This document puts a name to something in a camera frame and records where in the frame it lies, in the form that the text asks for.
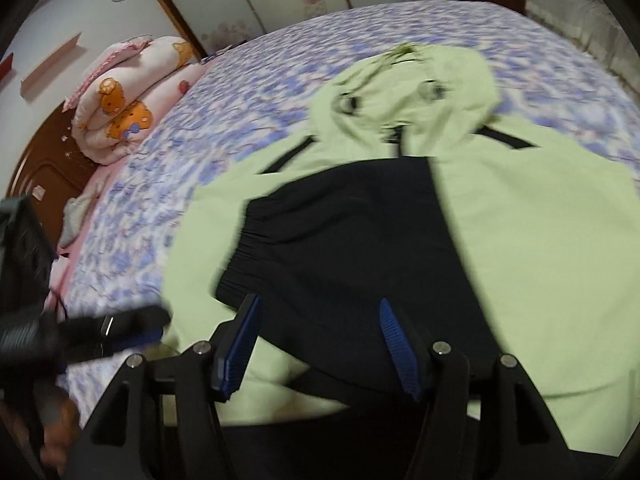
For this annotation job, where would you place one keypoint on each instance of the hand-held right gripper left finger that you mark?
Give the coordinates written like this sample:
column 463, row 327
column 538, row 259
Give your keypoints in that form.
column 235, row 355

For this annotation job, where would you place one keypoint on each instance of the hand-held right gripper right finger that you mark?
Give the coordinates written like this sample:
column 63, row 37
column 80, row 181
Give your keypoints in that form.
column 400, row 355

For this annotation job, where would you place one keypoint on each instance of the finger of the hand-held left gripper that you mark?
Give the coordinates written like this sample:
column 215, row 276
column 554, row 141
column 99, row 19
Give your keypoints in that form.
column 135, row 319
column 142, row 340

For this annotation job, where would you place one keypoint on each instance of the green and black hooded jacket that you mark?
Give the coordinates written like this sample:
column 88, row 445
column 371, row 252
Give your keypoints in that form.
column 525, row 260

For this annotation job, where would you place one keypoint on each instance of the person's left hand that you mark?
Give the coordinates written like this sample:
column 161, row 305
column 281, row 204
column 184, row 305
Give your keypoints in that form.
column 55, row 440

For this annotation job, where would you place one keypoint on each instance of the small grey pillow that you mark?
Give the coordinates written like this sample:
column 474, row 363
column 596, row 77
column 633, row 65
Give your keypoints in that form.
column 75, row 220

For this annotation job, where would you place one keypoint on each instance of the brown wooden headboard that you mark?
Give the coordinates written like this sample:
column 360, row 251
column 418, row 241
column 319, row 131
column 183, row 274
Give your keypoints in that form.
column 45, row 170

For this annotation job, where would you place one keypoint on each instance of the rolled bear print quilt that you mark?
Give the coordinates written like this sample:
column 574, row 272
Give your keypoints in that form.
column 125, row 110

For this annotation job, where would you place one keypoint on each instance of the purple cat print blanket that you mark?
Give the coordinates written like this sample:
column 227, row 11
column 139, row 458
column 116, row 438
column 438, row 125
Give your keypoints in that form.
column 225, row 125

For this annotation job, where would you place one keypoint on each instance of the beige lace covered furniture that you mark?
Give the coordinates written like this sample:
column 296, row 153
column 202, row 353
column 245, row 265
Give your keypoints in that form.
column 590, row 20

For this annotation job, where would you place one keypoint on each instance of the red wall shelf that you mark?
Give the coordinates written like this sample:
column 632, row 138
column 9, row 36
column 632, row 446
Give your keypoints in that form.
column 6, row 67

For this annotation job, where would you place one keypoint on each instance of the pink wall shelf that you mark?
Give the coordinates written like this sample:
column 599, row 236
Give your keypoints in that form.
column 50, row 65

